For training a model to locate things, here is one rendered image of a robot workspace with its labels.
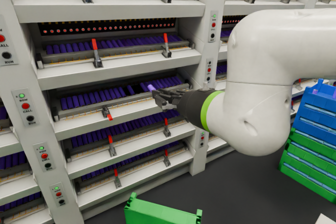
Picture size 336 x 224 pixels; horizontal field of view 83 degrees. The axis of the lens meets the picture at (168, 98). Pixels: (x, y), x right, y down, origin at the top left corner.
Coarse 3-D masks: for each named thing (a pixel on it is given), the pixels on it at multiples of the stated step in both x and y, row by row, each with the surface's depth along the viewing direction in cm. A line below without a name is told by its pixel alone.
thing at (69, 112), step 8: (168, 88) 87; (176, 88) 89; (184, 88) 92; (128, 96) 79; (136, 96) 80; (144, 96) 82; (96, 104) 73; (104, 104) 74; (112, 104) 76; (128, 104) 78; (64, 112) 68; (72, 112) 69; (80, 112) 71; (96, 112) 72
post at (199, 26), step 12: (216, 0) 75; (204, 12) 75; (180, 24) 91; (192, 24) 83; (204, 24) 77; (204, 36) 79; (216, 36) 82; (204, 48) 82; (216, 48) 85; (204, 60) 84; (216, 60) 88; (192, 72) 91; (204, 72) 87; (192, 144) 106; (204, 144) 108; (204, 156) 113; (192, 168) 112; (204, 168) 118
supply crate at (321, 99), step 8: (320, 80) 104; (312, 88) 102; (320, 88) 106; (328, 88) 103; (304, 96) 96; (312, 96) 93; (320, 96) 90; (328, 96) 101; (312, 104) 94; (320, 104) 91; (328, 104) 89
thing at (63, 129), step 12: (156, 72) 95; (180, 72) 100; (84, 84) 80; (192, 84) 93; (48, 96) 71; (48, 108) 65; (60, 108) 72; (120, 108) 77; (132, 108) 78; (144, 108) 79; (156, 108) 82; (60, 120) 68; (72, 120) 69; (84, 120) 70; (96, 120) 70; (108, 120) 73; (120, 120) 76; (60, 132) 65; (72, 132) 68; (84, 132) 71
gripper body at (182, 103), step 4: (188, 92) 46; (192, 92) 45; (184, 96) 46; (188, 96) 44; (172, 100) 50; (176, 100) 49; (180, 100) 46; (184, 100) 45; (172, 104) 48; (176, 104) 47; (180, 104) 46; (184, 104) 44; (172, 108) 49; (176, 108) 48; (180, 108) 46; (184, 108) 44; (180, 112) 47; (184, 112) 45; (184, 116) 47
